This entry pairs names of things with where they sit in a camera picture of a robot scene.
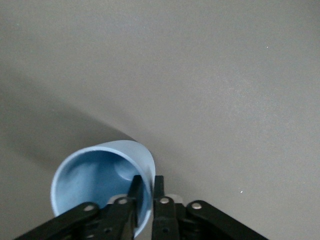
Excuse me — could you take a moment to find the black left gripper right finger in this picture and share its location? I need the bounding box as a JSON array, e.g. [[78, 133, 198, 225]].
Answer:
[[150, 174, 270, 240]]

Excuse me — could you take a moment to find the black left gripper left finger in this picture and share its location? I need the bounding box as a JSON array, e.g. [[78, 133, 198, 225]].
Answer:
[[14, 174, 145, 240]]

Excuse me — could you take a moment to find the light blue cup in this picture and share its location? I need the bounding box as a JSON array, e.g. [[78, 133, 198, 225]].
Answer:
[[50, 139, 157, 239]]

